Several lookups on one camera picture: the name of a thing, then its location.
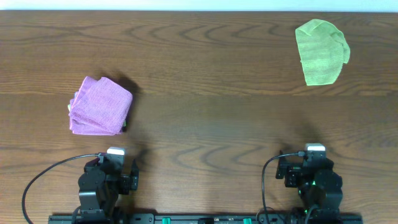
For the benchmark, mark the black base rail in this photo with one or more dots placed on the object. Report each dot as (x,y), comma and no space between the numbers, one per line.
(148,218)

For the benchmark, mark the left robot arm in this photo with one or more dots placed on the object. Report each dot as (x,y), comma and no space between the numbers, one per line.
(100,186)

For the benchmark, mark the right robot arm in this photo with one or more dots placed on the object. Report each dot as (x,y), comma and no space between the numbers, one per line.
(319,187)

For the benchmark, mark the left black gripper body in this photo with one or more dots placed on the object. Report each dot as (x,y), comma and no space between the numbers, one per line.
(128,181)

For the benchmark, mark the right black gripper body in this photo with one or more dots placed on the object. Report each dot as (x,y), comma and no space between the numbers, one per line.
(293,180)

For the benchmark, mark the light green microfibre cloth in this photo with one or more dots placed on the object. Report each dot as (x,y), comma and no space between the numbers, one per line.
(323,51)

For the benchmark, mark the folded purple cloth stack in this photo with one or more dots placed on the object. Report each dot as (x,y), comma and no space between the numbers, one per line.
(99,108)

